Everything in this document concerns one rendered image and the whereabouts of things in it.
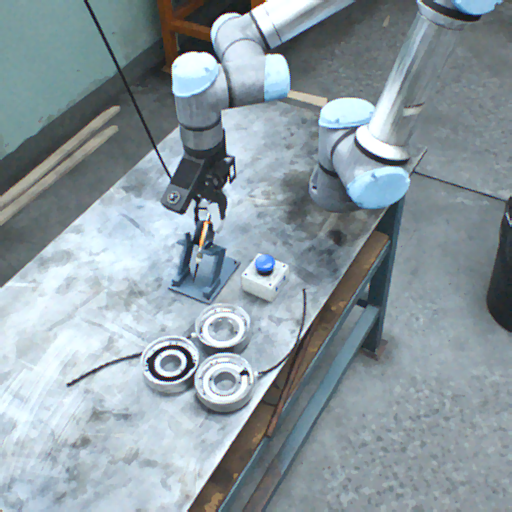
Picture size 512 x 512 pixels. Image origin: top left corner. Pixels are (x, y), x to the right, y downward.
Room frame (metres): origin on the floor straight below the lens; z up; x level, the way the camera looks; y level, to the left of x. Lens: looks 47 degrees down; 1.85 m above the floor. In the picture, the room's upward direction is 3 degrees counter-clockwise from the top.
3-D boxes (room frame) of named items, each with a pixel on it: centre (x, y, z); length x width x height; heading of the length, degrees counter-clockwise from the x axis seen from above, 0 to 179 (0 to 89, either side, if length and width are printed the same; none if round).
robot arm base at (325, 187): (1.19, -0.21, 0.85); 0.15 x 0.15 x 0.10
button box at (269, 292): (0.91, -0.02, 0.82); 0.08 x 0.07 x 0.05; 147
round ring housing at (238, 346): (0.78, 0.07, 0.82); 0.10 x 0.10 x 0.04
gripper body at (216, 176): (0.99, 0.08, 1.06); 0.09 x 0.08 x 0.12; 150
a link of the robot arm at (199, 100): (0.98, 0.08, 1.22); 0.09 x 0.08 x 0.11; 103
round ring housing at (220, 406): (0.66, 0.06, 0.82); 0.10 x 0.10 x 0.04
